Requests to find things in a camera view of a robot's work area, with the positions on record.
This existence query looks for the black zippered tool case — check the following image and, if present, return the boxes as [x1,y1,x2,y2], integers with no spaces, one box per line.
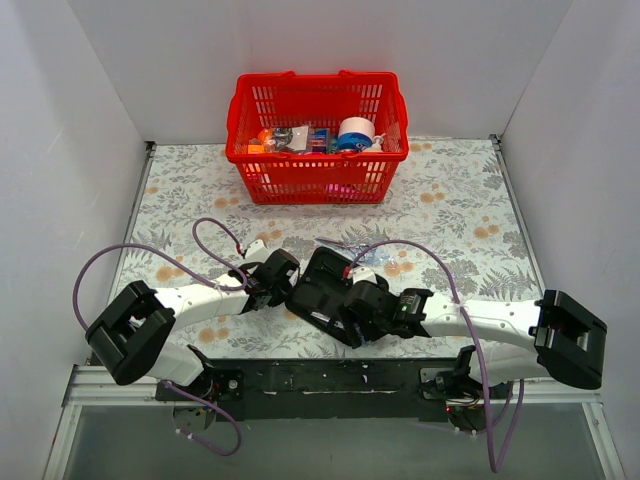
[284,245,381,350]

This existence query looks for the silver hair scissors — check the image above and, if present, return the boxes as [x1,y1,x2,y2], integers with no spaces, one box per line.
[315,237,396,267]

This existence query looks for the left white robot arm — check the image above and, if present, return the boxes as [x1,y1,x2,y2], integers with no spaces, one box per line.
[85,243,299,400]

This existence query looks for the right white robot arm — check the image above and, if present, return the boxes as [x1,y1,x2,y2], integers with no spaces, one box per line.
[341,281,607,398]

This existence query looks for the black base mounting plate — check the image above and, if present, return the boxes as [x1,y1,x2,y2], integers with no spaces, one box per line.
[157,358,509,422]

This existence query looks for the floral patterned table mat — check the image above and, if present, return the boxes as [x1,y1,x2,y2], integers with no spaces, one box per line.
[98,137,562,360]

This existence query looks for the orange small box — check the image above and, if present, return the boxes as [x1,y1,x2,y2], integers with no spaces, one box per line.
[247,139,265,155]

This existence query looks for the colourful packaged item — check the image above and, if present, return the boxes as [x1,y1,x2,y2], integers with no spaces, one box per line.
[306,128,333,155]

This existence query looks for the red plastic shopping basket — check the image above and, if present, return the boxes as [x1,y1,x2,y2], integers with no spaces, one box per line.
[225,70,409,204]

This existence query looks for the white tape roll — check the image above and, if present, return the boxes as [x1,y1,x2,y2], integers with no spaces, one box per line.
[336,116,375,152]

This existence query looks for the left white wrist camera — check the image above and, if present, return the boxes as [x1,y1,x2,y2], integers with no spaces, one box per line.
[242,239,270,262]

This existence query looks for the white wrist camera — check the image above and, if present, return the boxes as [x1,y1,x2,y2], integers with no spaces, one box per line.
[242,239,270,262]
[343,266,377,284]

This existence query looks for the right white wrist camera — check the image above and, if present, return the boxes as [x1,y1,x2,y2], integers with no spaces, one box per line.
[343,266,377,284]

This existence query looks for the aluminium frame rail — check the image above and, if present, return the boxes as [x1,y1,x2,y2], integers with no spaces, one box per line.
[62,366,603,406]

